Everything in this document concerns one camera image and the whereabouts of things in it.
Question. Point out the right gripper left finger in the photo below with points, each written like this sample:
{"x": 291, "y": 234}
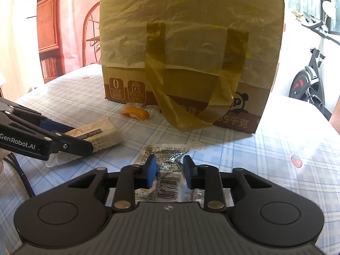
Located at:
{"x": 128, "y": 180}

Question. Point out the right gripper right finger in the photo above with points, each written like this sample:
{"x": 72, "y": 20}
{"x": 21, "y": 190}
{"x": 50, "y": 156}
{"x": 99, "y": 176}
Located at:
{"x": 207, "y": 178}

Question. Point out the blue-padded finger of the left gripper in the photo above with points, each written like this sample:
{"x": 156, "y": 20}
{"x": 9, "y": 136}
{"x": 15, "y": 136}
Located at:
{"x": 51, "y": 126}

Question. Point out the clear printed snack packet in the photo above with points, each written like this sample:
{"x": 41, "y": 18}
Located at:
{"x": 169, "y": 184}

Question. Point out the beige wafer cracker pack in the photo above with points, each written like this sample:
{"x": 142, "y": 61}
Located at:
{"x": 102, "y": 134}

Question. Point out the clear packet with orange sweet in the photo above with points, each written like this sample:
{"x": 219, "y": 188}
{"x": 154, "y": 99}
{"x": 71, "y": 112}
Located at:
{"x": 139, "y": 111}

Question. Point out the plaid strawberry bed sheet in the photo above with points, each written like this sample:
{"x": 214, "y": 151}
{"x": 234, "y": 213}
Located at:
{"x": 294, "y": 145}

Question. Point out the brown cardboard box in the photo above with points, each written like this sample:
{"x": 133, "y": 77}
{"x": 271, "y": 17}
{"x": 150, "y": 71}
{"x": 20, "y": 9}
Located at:
{"x": 202, "y": 62}

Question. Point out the black exercise bike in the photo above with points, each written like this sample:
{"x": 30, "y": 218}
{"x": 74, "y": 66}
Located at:
{"x": 307, "y": 85}

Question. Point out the white lamp on windowsill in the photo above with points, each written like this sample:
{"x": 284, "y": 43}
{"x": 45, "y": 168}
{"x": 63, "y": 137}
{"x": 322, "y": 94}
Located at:
{"x": 329, "y": 9}

